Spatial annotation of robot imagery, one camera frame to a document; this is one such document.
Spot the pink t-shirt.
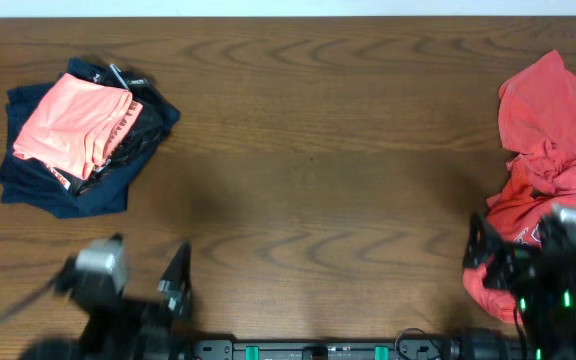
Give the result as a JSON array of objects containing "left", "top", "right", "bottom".
[{"left": 13, "top": 74, "right": 143, "bottom": 180}]

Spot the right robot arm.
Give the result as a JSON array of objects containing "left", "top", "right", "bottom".
[{"left": 463, "top": 207, "right": 576, "bottom": 359}]

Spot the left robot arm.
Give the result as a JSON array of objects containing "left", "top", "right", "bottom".
[{"left": 19, "top": 234, "right": 194, "bottom": 360}]

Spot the red printed t-shirt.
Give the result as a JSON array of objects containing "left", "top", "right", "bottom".
[{"left": 461, "top": 48, "right": 576, "bottom": 325}]

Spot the navy folded shirt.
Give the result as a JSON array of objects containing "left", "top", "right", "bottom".
[{"left": 0, "top": 83, "right": 156, "bottom": 218}]

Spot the black printed folded shirt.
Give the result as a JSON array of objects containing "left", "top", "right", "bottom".
[{"left": 57, "top": 58, "right": 181, "bottom": 197}]

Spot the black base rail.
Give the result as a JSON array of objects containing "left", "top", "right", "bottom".
[{"left": 187, "top": 338, "right": 524, "bottom": 360}]

